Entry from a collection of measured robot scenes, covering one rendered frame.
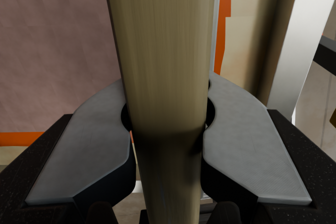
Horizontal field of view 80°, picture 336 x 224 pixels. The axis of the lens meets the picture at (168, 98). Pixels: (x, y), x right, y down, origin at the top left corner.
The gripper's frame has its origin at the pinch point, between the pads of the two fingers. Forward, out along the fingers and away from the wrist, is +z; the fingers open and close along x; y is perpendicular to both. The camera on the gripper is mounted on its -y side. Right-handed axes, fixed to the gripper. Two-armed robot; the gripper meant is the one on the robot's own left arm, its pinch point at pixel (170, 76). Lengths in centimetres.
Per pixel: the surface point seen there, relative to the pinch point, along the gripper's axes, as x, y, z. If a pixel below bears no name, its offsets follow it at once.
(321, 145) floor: 116, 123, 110
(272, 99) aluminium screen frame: 12.1, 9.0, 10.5
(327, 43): 31.9, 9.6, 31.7
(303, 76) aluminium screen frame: 14.9, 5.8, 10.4
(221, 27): 5.8, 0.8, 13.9
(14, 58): -21.0, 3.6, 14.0
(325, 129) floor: 113, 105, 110
